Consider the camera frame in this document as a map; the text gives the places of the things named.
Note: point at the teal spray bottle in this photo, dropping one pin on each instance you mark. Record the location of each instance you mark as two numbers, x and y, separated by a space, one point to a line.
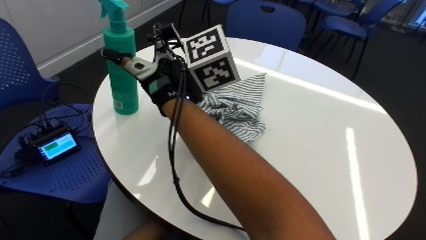
124 96

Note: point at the white marker cube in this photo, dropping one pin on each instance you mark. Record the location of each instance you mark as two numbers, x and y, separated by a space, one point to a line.
206 43

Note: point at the striped grey white cloth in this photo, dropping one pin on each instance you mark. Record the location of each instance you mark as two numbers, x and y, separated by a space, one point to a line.
234 110

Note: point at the small black screen device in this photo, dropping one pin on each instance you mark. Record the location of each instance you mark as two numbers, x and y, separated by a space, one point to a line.
57 146

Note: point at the blue perforated chair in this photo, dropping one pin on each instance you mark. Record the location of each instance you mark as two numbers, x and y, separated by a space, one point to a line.
66 180
266 26

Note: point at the blue chair with black legs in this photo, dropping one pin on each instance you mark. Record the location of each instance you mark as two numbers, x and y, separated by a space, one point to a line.
337 8
346 26

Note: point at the black palm camera mount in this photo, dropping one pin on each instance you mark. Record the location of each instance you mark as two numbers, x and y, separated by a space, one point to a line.
166 33

